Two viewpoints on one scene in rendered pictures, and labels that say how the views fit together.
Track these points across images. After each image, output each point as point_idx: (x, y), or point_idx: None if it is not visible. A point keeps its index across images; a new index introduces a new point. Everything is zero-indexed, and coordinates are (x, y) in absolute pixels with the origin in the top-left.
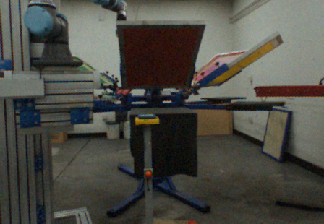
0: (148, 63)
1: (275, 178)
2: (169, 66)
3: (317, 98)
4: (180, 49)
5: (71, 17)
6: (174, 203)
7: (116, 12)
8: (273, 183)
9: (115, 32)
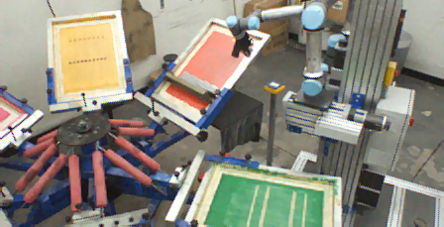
0: (213, 75)
1: (34, 179)
2: (194, 72)
3: None
4: (205, 49)
5: None
6: (162, 218)
7: (242, 31)
8: None
9: (250, 52)
